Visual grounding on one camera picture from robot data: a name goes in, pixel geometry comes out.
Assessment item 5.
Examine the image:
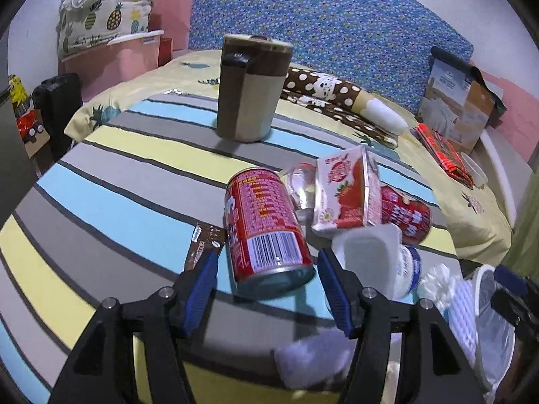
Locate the brown snack wrapper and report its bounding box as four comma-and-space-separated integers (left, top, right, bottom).
184, 222, 226, 271

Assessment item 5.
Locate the white blue yogurt cup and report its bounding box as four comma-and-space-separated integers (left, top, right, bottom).
331, 224, 421, 300

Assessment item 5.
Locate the white tissue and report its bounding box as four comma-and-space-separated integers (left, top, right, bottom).
417, 264, 461, 313

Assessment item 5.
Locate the pink strawberry milk carton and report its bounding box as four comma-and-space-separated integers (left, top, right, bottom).
312, 146, 382, 238

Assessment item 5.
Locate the red milk can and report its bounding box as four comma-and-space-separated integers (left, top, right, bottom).
381, 185, 432, 244

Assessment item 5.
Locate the clear plastic cup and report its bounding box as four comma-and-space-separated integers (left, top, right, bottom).
278, 162, 316, 224

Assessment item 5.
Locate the white round trash bin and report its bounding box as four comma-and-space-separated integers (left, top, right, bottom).
465, 263, 517, 392

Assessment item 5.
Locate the green curtain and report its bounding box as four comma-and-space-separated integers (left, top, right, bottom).
502, 171, 539, 283

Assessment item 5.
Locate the white mattress edge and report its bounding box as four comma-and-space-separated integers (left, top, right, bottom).
471, 126, 533, 228

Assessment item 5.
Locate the white plastic bowl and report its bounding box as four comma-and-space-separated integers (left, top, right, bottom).
459, 152, 488, 189

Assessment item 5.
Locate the red plaid folded cloth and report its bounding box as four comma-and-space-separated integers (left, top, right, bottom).
414, 123, 474, 189

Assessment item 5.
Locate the brown polka dot blanket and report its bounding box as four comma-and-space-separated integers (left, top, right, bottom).
281, 66, 408, 149

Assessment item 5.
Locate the bedding package box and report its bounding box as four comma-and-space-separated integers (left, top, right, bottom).
416, 46, 507, 154

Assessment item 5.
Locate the brown beige lidded mug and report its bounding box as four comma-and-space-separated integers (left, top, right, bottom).
217, 34, 293, 142

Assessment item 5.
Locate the red toy car box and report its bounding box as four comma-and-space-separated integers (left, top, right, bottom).
8, 75, 49, 158

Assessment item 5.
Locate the black suitcase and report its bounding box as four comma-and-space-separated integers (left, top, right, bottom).
32, 73, 82, 161

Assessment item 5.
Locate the pink storage box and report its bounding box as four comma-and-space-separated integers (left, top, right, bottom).
60, 30, 163, 102

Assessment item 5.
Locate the blue patterned headboard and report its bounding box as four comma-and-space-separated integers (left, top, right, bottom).
189, 0, 473, 112

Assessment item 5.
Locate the pineapple print bedding bundle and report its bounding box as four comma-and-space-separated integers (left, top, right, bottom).
57, 0, 153, 59

